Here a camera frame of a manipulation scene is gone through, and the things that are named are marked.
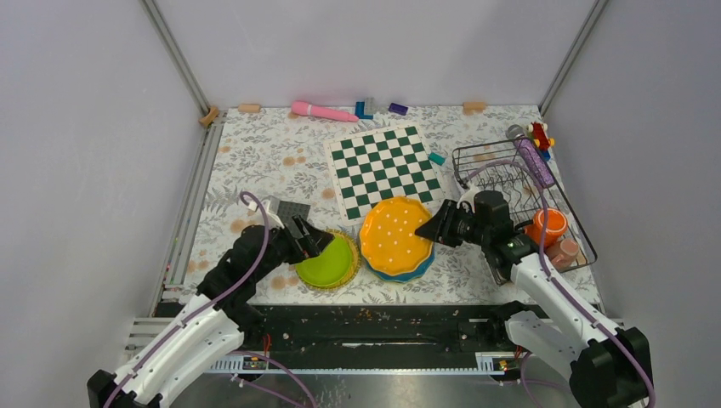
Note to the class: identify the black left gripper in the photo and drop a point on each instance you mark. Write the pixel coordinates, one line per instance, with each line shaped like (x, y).
(311, 244)

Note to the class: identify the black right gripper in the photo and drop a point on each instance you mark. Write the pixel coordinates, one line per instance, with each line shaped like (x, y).
(439, 228)

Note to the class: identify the lime green plate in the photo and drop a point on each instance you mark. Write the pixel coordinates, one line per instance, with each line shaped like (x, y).
(327, 264)

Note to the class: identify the woven bamboo tray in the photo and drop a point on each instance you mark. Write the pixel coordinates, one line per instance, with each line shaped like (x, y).
(356, 264)

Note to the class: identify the blue dotted plate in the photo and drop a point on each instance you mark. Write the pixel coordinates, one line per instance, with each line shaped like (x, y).
(406, 276)

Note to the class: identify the yellow dotted plate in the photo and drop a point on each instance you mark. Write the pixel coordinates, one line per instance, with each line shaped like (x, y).
(387, 239)

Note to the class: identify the orange mug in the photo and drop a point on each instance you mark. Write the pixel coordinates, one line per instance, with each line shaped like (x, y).
(547, 227)

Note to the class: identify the pink cup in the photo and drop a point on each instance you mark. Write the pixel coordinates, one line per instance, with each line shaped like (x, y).
(563, 253)

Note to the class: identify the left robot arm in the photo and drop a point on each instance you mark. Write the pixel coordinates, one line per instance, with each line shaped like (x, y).
(216, 321)

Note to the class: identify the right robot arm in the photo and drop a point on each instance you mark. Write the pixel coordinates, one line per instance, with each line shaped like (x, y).
(604, 364)

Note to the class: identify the dark grey building baseplate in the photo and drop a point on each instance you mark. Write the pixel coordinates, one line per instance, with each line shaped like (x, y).
(287, 210)

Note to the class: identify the teal small block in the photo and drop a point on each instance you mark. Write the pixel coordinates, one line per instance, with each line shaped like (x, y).
(436, 159)

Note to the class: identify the green white chessboard mat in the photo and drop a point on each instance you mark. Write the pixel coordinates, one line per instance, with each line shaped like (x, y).
(379, 164)

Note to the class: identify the floral table mat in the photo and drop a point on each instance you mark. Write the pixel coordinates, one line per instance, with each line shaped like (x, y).
(273, 154)

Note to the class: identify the right tan wooden block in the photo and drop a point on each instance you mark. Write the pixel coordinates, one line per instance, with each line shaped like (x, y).
(472, 107)

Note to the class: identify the tan wooden block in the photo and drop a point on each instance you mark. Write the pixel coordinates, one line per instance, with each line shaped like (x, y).
(249, 108)
(472, 107)

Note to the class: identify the red yellow toy figure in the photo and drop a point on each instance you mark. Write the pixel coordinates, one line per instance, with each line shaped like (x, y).
(539, 134)

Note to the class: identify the purple brick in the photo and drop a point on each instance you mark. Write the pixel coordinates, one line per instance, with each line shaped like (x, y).
(398, 109)

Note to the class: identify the pink wand massager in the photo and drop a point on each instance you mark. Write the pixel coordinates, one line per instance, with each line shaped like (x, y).
(302, 108)

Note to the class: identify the grey block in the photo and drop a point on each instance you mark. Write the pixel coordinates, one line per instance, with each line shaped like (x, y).
(369, 106)

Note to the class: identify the left tan wooden block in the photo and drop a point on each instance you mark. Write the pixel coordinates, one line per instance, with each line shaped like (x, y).
(249, 108)

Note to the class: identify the blue L-shaped block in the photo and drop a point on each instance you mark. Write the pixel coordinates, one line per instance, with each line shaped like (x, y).
(360, 111)

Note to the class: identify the corner wooden block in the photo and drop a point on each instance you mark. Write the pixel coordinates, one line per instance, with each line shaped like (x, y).
(211, 115)

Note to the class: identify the black wire dish rack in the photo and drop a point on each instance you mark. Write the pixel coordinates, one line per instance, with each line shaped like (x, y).
(498, 166)

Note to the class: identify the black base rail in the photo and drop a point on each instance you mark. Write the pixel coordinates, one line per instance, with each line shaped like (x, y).
(386, 337)

